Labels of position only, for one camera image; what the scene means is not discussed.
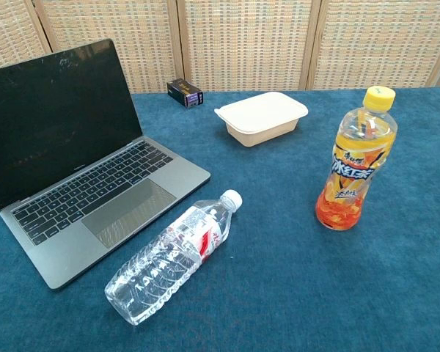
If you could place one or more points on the woven wooden folding screen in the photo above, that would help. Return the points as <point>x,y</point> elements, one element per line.
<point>249,44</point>

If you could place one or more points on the grey laptop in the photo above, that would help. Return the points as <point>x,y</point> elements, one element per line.
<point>95,205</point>

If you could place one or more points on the iced tea bottle yellow cap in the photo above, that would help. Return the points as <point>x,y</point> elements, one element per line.
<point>352,172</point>

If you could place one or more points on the blue table mat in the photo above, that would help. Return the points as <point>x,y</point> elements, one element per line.
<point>278,286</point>

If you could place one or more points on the small black carton box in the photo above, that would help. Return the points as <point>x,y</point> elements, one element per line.
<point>183,91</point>

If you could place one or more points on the beige lidded lunch box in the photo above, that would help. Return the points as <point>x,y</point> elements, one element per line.
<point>260,117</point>

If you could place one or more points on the clear plastic water bottle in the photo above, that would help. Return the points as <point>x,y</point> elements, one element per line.
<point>161,267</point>

